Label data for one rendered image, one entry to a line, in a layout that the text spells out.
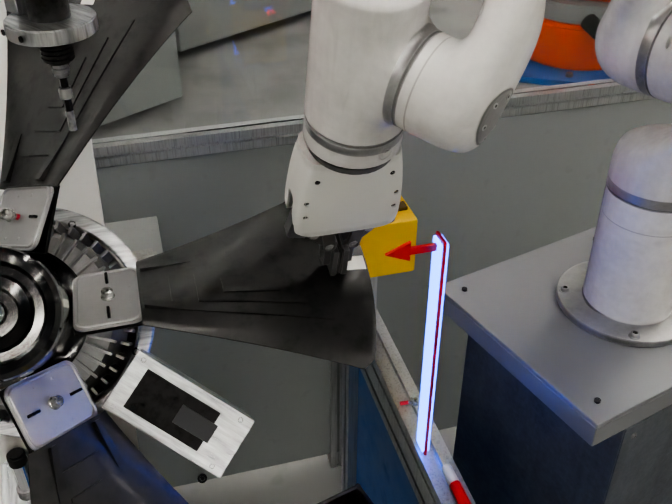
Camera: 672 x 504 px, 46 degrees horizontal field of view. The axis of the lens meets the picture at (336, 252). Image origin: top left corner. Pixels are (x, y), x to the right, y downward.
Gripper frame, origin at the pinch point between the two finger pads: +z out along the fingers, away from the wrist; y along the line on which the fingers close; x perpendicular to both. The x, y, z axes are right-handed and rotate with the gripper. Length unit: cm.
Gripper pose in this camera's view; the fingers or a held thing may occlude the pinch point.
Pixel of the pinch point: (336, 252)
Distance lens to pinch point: 79.6
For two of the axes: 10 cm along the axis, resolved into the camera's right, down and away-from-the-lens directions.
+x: 2.6, 7.7, -5.8
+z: -0.9, 6.2, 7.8
